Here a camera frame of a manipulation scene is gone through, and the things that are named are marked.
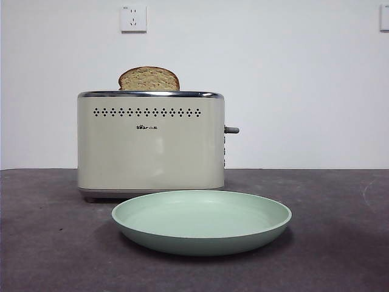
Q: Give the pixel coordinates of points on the white wall switch plate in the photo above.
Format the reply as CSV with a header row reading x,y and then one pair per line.
x,y
385,18

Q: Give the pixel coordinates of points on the grey toaster lever knob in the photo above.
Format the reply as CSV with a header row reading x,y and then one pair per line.
x,y
232,130

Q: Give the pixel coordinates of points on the cream two-slot toaster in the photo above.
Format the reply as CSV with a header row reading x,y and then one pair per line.
x,y
146,152

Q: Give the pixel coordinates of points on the pale green round plate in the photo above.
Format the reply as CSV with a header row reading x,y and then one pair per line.
x,y
200,231

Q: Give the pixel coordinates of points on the white wall power socket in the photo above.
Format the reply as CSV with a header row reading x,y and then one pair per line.
x,y
133,19

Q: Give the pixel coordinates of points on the square brown bread slice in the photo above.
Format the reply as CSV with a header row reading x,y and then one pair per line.
x,y
149,79

